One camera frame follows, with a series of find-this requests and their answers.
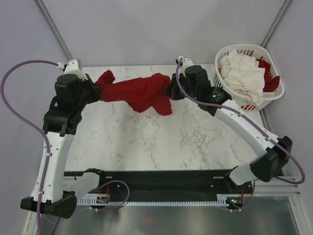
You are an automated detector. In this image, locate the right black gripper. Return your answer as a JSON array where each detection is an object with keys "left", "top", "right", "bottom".
[{"left": 165, "top": 73, "right": 199, "bottom": 100}]

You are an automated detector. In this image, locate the red t shirt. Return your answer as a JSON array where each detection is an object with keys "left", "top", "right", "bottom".
[{"left": 95, "top": 70, "right": 173, "bottom": 116}]

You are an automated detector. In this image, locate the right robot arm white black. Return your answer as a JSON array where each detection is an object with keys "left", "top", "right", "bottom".
[{"left": 164, "top": 65, "right": 292, "bottom": 193}]

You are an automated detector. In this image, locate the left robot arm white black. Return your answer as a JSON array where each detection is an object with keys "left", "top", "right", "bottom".
[{"left": 20, "top": 74, "right": 108, "bottom": 219}]

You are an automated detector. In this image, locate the white t shirt pile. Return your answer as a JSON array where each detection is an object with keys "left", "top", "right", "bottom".
[{"left": 218, "top": 50, "right": 265, "bottom": 107}]

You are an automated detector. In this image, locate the white laundry basket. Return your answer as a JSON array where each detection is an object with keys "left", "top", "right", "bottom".
[{"left": 213, "top": 44, "right": 285, "bottom": 111}]

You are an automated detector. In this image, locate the red cloth in basket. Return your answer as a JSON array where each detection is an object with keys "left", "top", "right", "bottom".
[{"left": 257, "top": 59, "right": 280, "bottom": 93}]

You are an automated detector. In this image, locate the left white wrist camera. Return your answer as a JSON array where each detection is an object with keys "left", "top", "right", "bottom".
[{"left": 57, "top": 58, "right": 83, "bottom": 76}]

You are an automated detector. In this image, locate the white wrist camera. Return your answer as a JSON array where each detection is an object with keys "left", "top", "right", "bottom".
[
  {"left": 57, "top": 58, "right": 83, "bottom": 76},
  {"left": 176, "top": 56, "right": 194, "bottom": 76}
]

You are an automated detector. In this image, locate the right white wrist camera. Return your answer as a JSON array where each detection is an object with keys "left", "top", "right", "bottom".
[{"left": 176, "top": 56, "right": 194, "bottom": 76}]

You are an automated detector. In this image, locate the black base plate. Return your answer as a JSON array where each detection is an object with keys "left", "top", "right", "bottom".
[{"left": 79, "top": 169, "right": 252, "bottom": 206}]

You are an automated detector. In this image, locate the left aluminium corner post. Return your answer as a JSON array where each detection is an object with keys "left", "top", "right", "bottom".
[{"left": 33, "top": 0, "right": 75, "bottom": 60}]

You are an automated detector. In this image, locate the aluminium corner post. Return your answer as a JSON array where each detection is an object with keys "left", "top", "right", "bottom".
[
  {"left": 33, "top": 0, "right": 75, "bottom": 60},
  {"left": 260, "top": 0, "right": 294, "bottom": 48}
]

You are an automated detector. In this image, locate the white slotted cable duct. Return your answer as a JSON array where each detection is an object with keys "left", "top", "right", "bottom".
[{"left": 77, "top": 194, "right": 243, "bottom": 207}]

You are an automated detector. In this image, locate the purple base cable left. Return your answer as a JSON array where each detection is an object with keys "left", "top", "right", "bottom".
[{"left": 89, "top": 180, "right": 131, "bottom": 212}]

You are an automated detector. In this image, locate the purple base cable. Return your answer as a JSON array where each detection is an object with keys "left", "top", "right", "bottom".
[
  {"left": 89, "top": 180, "right": 131, "bottom": 212},
  {"left": 227, "top": 181, "right": 257, "bottom": 212}
]

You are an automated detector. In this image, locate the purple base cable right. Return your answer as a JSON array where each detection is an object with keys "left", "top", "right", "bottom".
[{"left": 227, "top": 181, "right": 257, "bottom": 212}]

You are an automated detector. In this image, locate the right aluminium corner post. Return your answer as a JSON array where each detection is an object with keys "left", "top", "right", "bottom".
[{"left": 260, "top": 0, "right": 294, "bottom": 48}]

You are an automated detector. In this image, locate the aluminium rail frame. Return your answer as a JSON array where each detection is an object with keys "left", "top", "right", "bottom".
[{"left": 58, "top": 175, "right": 302, "bottom": 196}]

